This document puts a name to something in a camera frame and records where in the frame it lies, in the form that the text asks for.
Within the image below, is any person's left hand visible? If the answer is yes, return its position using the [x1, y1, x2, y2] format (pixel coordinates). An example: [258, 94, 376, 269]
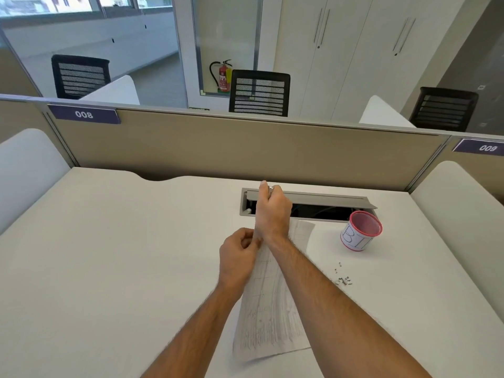
[218, 227, 264, 291]

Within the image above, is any person's right forearm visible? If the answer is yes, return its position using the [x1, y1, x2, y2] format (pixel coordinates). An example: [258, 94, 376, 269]
[260, 233, 432, 378]

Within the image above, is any white tall cabinet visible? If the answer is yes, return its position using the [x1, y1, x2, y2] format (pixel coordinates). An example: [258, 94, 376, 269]
[273, 0, 470, 123]

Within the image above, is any red fire extinguisher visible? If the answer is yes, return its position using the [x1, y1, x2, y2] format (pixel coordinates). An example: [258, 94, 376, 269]
[209, 60, 233, 93]

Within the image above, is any pile of loose staples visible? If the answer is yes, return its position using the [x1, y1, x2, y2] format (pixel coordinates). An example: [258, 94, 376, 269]
[333, 262, 353, 287]

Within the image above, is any printed white paper sheet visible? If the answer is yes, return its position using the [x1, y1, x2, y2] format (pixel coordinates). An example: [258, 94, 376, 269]
[232, 219, 316, 361]

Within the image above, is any white framed glass door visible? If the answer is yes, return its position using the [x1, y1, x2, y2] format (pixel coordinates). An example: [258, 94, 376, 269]
[172, 0, 282, 111]

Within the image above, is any black mesh office chair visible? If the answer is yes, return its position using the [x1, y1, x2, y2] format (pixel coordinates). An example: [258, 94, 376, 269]
[51, 54, 112, 100]
[229, 69, 291, 118]
[409, 87, 480, 133]

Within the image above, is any window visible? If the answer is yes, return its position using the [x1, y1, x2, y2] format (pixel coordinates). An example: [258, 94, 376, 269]
[0, 0, 174, 18]

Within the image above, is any white desk side divider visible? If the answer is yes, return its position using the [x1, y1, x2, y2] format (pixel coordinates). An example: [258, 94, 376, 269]
[359, 95, 416, 129]
[79, 75, 141, 106]
[409, 160, 504, 324]
[0, 128, 72, 235]

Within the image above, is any grey desk cable port lid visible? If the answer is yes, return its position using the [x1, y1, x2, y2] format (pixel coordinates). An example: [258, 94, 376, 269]
[241, 187, 378, 222]

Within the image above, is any person's right hand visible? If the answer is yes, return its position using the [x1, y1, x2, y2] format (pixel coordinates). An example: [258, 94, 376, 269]
[256, 180, 293, 241]

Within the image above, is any person's left forearm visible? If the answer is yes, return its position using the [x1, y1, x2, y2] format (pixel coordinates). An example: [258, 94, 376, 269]
[140, 279, 253, 378]

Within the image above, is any purple number plate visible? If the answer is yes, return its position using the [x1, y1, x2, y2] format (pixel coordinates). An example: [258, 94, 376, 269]
[451, 138, 504, 157]
[47, 104, 121, 125]

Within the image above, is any red cup with white label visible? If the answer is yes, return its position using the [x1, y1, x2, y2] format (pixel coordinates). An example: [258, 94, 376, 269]
[340, 211, 383, 253]

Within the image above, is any beige desk partition panel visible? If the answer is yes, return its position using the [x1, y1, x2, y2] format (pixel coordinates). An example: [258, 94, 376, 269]
[0, 94, 504, 193]

